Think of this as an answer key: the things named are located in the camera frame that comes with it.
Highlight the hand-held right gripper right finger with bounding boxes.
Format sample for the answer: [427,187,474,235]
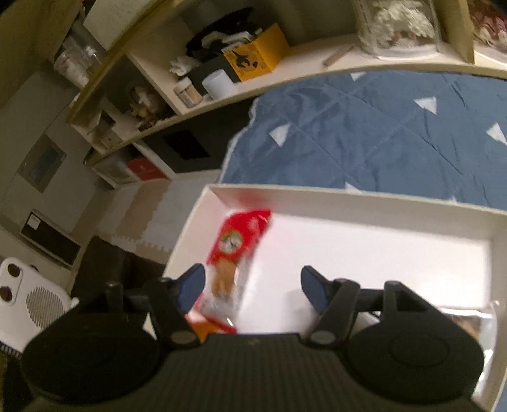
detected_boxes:
[300,265,420,347]

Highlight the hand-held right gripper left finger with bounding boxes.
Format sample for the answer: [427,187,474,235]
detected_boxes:
[101,262,207,350]

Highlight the white cardboard box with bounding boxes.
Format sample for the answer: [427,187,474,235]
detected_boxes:
[143,183,507,412]

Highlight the red snack packet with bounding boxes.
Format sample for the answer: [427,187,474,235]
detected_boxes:
[194,209,274,331]

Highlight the dark clear-window snack packet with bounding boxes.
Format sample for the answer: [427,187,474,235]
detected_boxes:
[436,301,502,353]

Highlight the black chair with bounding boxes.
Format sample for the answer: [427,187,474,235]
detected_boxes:
[71,235,167,302]

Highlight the red storage box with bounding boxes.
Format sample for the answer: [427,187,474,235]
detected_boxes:
[127,156,165,181]

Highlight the clear storage bin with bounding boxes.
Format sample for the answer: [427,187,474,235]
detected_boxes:
[93,152,139,187]

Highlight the black white-framed panel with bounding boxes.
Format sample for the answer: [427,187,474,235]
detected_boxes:
[20,210,82,266]

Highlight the white fan heater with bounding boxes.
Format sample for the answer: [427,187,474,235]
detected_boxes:
[0,257,80,349]

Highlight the pale figurine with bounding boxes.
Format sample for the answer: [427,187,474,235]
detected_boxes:
[129,85,163,119]

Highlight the small clear jar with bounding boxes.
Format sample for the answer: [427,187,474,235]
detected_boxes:
[174,77,203,107]

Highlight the white cylinder cup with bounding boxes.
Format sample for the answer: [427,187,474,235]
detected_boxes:
[202,68,234,100]

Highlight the black box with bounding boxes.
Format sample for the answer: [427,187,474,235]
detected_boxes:
[188,55,238,96]

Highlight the white crumpled tissue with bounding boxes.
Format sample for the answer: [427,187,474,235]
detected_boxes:
[170,55,201,76]

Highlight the cream wooden shelf unit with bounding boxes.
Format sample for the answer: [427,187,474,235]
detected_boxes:
[65,0,507,187]

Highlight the wooden stick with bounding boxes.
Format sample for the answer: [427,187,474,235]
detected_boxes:
[323,43,355,66]

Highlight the yellow cardboard box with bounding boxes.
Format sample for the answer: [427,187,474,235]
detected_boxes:
[222,23,292,83]

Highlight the clear glass jars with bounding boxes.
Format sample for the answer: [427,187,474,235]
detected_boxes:
[53,43,99,88]

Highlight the black round bag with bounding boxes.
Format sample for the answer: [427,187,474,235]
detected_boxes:
[186,8,264,60]

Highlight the clear case with white flowers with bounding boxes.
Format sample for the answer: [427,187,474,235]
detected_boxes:
[352,0,442,60]

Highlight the large white box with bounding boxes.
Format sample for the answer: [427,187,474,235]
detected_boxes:
[83,0,159,50]

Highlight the clear case with red print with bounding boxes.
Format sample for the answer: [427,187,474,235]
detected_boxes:
[467,0,507,44]

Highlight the grey wall panel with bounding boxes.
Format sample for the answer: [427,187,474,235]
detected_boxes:
[18,135,68,195]

